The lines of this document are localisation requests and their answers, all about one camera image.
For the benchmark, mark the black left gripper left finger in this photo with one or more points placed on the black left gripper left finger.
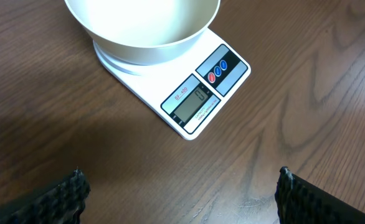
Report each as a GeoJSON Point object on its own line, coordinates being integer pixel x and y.
{"type": "Point", "coordinates": [61, 202]}

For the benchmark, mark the cream round bowl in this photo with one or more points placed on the cream round bowl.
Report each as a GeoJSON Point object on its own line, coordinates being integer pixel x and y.
{"type": "Point", "coordinates": [144, 32]}

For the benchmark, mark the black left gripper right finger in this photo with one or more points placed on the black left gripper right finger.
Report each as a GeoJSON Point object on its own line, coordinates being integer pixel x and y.
{"type": "Point", "coordinates": [300, 202]}

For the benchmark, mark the white digital kitchen scale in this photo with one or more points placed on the white digital kitchen scale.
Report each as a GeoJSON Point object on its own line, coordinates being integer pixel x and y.
{"type": "Point", "coordinates": [189, 91]}

